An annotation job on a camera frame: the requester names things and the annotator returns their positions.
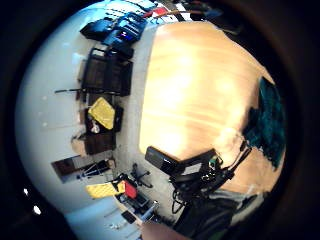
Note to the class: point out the yellow padded mat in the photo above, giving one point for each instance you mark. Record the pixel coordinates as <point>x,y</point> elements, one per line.
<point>101,190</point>

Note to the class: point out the dark wooden low cabinet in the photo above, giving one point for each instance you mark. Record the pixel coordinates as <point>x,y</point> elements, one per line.
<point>100,141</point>

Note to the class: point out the black box device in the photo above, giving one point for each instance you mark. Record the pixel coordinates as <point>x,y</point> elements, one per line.
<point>163,160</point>

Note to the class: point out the teal fuzzy cloth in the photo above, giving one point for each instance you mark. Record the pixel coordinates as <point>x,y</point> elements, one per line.
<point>270,123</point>

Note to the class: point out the yellow cushion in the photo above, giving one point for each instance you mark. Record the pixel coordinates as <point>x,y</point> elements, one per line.
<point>102,112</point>

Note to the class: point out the the person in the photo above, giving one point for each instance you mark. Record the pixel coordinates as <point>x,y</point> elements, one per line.
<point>213,216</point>

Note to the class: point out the black office chair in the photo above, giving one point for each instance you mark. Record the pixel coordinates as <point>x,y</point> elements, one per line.
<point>141,175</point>

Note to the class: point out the blue and black backpack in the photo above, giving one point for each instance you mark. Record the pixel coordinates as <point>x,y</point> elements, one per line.
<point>128,30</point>

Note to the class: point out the black bag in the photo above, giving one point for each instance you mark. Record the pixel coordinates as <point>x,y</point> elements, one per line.
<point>96,29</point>

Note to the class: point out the red bag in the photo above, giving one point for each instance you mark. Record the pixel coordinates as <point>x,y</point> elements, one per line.
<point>130,189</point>

